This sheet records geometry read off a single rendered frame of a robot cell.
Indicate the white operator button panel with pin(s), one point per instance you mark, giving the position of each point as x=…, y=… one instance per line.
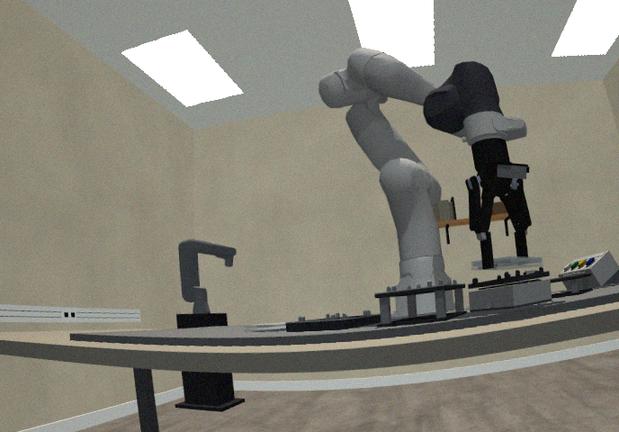
x=602, y=266

